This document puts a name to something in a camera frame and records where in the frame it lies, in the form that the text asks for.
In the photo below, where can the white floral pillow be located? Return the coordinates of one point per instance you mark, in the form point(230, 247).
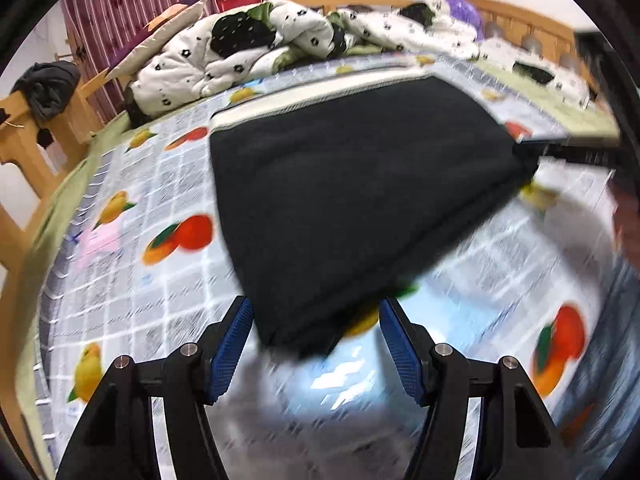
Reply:
point(530, 72)

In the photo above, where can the white floral quilt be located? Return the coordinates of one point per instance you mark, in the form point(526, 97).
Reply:
point(175, 70)

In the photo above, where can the red chair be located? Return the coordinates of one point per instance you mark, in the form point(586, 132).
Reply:
point(240, 1)

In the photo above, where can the person's right hand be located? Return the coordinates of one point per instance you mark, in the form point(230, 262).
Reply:
point(622, 220)

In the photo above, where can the dark grey garment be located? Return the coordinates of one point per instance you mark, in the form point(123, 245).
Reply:
point(47, 87)

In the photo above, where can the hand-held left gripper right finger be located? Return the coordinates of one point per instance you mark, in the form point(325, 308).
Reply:
point(402, 355)

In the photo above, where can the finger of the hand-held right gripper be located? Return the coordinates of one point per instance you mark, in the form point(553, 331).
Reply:
point(575, 153)

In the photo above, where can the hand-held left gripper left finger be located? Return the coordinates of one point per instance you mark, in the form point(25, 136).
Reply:
point(230, 355)

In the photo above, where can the black pants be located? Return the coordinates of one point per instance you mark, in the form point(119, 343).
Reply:
point(350, 185)

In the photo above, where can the purple orange pillow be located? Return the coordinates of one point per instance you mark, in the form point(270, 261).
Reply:
point(160, 25)

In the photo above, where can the fruit print plastic mat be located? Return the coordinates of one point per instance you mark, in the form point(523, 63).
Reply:
point(150, 170)

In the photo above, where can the purple plush toy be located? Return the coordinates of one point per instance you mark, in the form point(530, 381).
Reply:
point(467, 12)

